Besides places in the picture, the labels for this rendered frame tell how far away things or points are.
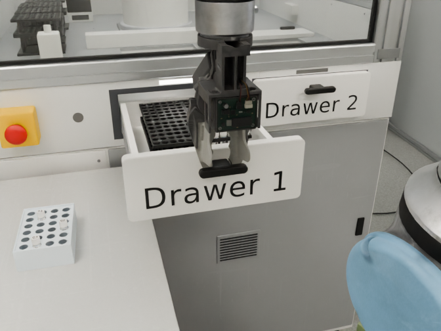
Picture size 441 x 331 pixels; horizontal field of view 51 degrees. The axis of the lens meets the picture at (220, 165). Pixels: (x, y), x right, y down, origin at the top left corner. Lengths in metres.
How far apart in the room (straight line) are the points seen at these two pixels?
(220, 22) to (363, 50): 0.63
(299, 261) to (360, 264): 1.01
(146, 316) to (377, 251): 0.40
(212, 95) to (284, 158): 0.22
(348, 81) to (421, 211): 0.84
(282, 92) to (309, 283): 0.62
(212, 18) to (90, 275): 0.42
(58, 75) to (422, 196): 0.80
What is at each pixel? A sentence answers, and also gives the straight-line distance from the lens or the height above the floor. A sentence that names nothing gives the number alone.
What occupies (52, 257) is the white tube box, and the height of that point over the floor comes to 0.78.
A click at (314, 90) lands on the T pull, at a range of 1.06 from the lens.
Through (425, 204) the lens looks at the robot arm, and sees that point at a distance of 0.32.
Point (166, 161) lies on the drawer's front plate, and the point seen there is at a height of 0.92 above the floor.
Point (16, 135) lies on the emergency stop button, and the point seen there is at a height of 0.88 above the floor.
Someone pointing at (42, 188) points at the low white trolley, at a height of 0.76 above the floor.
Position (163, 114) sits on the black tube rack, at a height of 0.90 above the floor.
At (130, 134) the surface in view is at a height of 0.89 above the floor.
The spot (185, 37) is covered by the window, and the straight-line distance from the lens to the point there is 1.01.
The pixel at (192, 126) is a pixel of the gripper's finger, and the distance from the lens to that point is 0.65.
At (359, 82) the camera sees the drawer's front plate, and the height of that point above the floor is 0.91.
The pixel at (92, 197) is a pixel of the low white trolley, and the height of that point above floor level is 0.76.
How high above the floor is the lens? 1.22
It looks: 27 degrees down
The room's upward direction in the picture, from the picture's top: straight up
